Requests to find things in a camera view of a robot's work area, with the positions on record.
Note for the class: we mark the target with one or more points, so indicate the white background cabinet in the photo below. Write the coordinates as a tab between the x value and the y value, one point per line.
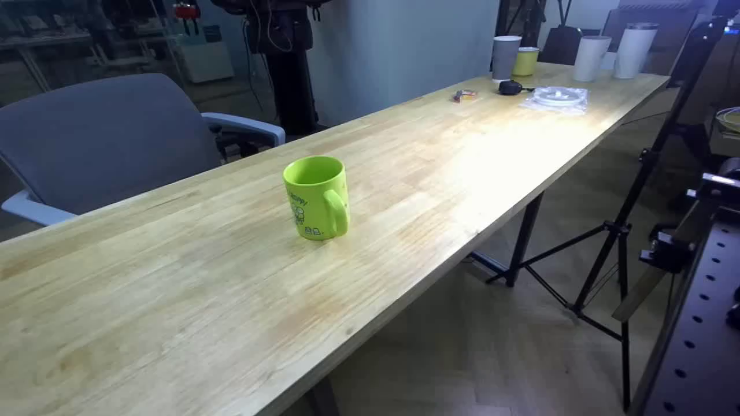
205	62

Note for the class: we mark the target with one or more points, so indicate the small red orange object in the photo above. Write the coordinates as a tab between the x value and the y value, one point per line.
462	96

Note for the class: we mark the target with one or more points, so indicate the white tall cup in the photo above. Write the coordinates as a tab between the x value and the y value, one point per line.
590	57
635	52

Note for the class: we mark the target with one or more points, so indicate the black computer mouse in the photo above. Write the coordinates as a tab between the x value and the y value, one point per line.
510	87

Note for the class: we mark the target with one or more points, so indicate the black clamp mount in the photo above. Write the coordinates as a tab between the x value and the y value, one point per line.
695	223

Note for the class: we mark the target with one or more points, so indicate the yellow cup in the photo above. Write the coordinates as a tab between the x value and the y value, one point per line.
525	62

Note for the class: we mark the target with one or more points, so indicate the green ceramic mug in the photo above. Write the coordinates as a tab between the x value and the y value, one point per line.
314	202

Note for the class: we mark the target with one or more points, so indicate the black bag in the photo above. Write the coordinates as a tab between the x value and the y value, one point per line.
562	45

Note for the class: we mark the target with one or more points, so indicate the grey office chair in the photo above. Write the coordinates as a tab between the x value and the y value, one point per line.
100	139

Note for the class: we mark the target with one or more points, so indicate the black perforated breadboard table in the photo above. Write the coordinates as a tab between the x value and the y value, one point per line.
702	339

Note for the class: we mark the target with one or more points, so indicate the black camera tripod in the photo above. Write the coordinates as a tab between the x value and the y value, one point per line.
615	231

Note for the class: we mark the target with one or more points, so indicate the grey paper cup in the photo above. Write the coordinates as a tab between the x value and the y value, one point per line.
506	57

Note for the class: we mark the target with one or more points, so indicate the black table leg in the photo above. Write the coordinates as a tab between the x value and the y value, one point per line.
524	238

